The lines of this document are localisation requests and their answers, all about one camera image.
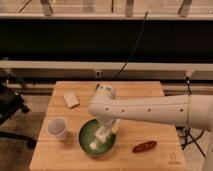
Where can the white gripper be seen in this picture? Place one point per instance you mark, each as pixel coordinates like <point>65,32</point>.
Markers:
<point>109,125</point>

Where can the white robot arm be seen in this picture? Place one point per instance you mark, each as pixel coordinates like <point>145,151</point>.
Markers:
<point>194,111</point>

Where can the green ceramic bowl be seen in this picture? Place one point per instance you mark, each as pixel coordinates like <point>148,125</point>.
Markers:
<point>87,136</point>

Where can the red chili pepper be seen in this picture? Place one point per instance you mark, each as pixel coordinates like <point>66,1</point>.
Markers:
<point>143,147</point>

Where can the white rectangular sponge block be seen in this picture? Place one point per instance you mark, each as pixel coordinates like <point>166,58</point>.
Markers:
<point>71,100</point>

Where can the translucent plastic cup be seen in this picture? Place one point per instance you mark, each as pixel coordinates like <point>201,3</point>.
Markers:
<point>57,127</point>

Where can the black chair base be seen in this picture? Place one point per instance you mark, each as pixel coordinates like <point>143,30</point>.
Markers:
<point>10,102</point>

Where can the white wall outlet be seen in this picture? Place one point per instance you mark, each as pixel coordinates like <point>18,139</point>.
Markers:
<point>98,74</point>

